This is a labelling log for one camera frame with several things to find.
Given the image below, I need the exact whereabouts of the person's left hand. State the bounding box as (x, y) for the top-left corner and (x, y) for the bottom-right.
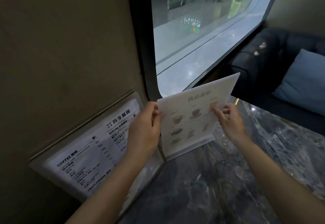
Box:
(126, 101), (166, 159)

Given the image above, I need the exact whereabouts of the person's right hand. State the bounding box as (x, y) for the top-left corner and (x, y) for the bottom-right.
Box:
(209, 103), (251, 145)

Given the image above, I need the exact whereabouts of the clear acrylic drinks menu stand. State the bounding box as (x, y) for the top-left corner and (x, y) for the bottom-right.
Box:
(157, 72), (241, 162)

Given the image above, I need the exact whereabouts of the person's right forearm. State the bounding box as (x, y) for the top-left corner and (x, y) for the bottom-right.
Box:
(235, 134), (325, 224)

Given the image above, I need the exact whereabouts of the person's left forearm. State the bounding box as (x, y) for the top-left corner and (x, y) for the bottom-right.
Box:
(65, 147), (161, 224)

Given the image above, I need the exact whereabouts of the dark blue sofa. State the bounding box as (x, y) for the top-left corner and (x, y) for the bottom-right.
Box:
(229, 27), (325, 136)

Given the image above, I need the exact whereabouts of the laminated black and white menu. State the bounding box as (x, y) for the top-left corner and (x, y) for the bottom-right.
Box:
(29, 91), (167, 218)

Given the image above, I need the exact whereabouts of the light blue cushion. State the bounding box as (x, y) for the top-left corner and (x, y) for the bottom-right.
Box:
(272, 49), (325, 117)

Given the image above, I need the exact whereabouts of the large window with dark frame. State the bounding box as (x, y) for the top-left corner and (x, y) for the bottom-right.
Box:
(126, 0), (283, 102)

